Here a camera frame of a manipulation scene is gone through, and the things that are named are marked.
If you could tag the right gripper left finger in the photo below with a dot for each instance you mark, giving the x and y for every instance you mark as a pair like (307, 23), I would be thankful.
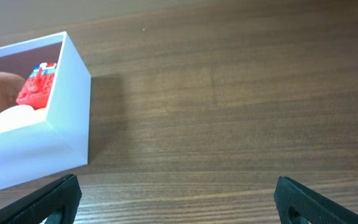
(57, 202)

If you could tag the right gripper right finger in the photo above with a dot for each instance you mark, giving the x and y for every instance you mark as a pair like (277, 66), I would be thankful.
(297, 204)

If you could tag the white wooden pellet drum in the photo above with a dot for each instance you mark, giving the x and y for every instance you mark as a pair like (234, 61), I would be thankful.
(20, 116)

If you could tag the red toy robot car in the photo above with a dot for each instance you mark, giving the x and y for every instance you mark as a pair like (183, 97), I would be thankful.
(37, 88)

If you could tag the white square cardboard box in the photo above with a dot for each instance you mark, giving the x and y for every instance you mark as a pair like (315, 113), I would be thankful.
(60, 141)

